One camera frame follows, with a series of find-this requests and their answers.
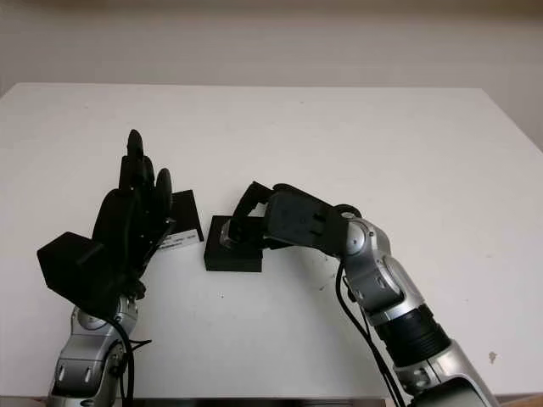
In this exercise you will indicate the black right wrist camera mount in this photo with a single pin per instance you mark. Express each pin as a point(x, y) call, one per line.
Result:
point(301, 220)

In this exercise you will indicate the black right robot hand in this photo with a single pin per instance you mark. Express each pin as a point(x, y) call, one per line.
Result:
point(250, 212)

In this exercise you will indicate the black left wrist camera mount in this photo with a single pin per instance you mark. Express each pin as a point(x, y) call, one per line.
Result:
point(68, 271)

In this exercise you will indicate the black box base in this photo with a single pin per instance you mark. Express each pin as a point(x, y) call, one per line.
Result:
point(231, 258)

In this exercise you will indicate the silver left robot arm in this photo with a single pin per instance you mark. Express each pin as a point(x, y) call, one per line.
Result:
point(85, 356)

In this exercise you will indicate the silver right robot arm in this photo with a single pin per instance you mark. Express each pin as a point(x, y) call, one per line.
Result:
point(382, 280)

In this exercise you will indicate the small silver depth camera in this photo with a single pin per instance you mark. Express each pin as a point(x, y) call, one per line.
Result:
point(227, 235)

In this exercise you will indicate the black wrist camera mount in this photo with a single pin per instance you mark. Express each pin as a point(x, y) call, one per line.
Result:
point(301, 220)
point(68, 271)

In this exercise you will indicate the black RealSense box lid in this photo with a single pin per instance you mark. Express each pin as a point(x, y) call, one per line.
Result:
point(188, 212)

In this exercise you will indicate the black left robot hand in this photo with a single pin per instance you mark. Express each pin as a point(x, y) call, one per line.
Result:
point(114, 220)

